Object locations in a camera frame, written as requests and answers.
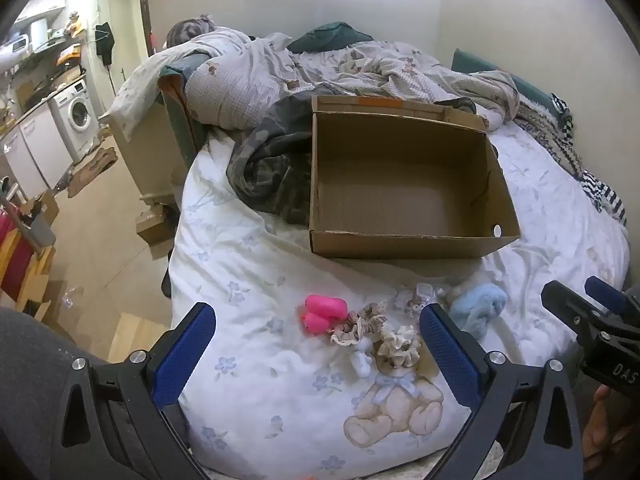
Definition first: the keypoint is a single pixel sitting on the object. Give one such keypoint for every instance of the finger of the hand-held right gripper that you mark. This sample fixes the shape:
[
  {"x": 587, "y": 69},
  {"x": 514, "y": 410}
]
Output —
[
  {"x": 607, "y": 295},
  {"x": 575, "y": 315}
]

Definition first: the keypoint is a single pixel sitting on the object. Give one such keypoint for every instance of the patterned knitted blanket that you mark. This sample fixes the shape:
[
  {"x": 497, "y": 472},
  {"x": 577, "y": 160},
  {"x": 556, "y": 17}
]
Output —
[{"x": 550, "y": 135}]

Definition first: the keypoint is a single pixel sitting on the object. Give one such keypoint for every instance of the green cushion with orange edge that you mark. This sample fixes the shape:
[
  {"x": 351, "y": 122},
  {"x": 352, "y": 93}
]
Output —
[{"x": 185, "y": 125}]

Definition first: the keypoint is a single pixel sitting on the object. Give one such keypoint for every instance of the grey bin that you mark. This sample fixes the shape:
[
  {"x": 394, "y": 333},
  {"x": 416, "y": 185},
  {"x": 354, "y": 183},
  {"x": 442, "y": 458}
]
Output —
[{"x": 37, "y": 230}]

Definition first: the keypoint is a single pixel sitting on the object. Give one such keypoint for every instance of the pink rubber duck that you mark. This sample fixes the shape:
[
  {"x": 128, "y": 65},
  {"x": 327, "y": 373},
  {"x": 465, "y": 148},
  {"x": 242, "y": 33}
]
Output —
[{"x": 322, "y": 310}]

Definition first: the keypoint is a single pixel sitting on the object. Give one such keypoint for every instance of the small white sock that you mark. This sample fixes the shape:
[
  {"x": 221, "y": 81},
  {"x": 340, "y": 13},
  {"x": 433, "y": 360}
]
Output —
[{"x": 362, "y": 362}]

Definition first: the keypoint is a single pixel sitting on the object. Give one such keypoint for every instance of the dark green pillow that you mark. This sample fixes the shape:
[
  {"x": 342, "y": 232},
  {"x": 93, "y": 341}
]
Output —
[{"x": 330, "y": 35}]

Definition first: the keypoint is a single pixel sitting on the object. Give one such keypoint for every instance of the cream floral scrunchie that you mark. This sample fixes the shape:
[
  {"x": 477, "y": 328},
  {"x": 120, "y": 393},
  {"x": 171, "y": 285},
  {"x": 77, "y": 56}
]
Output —
[{"x": 395, "y": 342}]

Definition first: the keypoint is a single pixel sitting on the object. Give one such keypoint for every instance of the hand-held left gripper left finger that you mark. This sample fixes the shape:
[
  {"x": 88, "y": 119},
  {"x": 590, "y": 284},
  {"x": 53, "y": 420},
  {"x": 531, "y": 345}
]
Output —
[{"x": 185, "y": 355}]

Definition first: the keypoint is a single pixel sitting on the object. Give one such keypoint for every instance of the beige bed frame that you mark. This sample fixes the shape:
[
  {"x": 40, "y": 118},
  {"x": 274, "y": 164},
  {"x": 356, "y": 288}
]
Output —
[{"x": 145, "y": 160}]

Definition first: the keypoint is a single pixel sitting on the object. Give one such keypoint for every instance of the white floral pillow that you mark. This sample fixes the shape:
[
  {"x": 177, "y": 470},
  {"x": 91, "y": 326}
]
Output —
[{"x": 135, "y": 90}]

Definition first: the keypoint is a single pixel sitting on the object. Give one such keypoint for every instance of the brown floor mat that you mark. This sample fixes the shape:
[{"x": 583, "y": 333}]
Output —
[{"x": 92, "y": 167}]

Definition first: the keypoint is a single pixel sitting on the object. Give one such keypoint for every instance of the white floral bed sheet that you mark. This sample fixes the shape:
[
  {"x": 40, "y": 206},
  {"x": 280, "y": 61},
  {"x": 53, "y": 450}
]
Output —
[{"x": 260, "y": 270}]

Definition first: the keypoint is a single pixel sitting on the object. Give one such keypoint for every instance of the small cardboard box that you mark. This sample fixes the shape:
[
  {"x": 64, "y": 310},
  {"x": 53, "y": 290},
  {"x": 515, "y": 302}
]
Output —
[{"x": 152, "y": 227}]

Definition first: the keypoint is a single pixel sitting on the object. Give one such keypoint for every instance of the red container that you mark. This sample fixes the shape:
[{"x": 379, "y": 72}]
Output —
[{"x": 12, "y": 260}]

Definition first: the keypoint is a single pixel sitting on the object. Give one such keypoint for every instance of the person's grey clothed leg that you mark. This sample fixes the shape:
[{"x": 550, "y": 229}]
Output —
[{"x": 30, "y": 385}]

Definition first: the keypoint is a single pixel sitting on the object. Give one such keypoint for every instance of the waffle duvet with bear print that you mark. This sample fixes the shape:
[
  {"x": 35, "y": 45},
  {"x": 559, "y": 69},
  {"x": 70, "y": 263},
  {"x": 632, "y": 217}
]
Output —
[{"x": 240, "y": 75}]

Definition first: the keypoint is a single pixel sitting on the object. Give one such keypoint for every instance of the grey patterned cloth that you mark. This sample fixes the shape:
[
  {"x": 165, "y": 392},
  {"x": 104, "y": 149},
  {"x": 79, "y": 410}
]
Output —
[{"x": 187, "y": 30}]

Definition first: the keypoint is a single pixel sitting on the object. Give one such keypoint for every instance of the dark door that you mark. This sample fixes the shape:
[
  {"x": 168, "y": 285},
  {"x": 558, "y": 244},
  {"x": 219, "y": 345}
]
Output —
[{"x": 144, "y": 10}]

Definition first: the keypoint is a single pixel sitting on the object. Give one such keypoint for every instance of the camouflage garment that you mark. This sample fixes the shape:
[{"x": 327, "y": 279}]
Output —
[{"x": 270, "y": 170}]

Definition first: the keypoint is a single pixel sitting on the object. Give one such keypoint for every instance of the teal pillow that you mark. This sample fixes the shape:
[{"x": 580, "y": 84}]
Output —
[{"x": 520, "y": 87}]

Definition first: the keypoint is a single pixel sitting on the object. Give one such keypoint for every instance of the light blue fluffy sock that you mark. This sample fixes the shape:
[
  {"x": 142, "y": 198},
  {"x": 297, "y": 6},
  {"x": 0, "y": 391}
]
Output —
[{"x": 475, "y": 305}]

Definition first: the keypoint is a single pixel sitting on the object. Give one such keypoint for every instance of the white lace scrunchie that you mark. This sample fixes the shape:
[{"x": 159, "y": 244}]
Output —
[{"x": 412, "y": 300}]

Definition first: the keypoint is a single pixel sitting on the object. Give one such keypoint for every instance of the beige lace scrunchie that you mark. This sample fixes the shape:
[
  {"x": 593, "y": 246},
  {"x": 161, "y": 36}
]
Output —
[{"x": 350, "y": 332}]

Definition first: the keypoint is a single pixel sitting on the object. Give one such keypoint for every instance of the person's right hand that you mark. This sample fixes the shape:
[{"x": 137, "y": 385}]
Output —
[{"x": 602, "y": 425}]

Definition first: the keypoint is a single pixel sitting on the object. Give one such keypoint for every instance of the black and white striped cloth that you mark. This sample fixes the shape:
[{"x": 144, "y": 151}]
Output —
[{"x": 600, "y": 195}]

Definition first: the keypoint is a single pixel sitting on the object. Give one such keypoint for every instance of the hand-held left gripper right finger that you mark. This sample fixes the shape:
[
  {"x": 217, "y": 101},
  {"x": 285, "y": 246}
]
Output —
[{"x": 450, "y": 355}]

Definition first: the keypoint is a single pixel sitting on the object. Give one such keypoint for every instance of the wooden board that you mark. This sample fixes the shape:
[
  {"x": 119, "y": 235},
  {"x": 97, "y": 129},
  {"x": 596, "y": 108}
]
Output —
[{"x": 132, "y": 335}]

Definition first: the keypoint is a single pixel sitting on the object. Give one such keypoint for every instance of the white washing machine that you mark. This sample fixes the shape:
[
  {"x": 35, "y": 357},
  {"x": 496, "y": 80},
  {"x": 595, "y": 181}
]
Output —
[{"x": 75, "y": 110}]

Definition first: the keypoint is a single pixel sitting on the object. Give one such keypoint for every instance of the black hanging garment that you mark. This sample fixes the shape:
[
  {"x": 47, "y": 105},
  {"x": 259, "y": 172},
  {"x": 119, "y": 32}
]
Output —
[{"x": 105, "y": 40}]

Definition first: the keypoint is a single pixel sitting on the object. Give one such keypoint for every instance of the brown cardboard box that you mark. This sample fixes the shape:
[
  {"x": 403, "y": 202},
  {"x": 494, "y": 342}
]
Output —
[{"x": 400, "y": 195}]

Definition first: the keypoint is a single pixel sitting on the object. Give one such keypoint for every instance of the white cabinet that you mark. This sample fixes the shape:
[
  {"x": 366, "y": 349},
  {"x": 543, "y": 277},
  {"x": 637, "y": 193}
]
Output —
[{"x": 35, "y": 145}]

